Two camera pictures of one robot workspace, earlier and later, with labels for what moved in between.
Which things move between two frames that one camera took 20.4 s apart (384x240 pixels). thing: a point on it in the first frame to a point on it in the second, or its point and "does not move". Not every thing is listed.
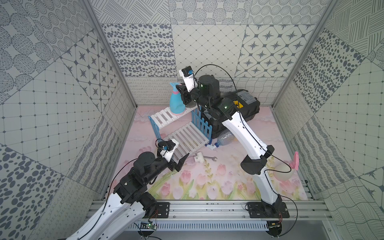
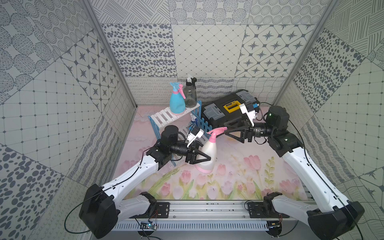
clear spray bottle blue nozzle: [225, 138] to [194, 119]
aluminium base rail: [231, 215] does not move
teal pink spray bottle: [177, 106] does not move
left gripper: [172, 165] to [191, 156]
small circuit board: [147, 225] does not move
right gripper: [184, 93] to [245, 133]
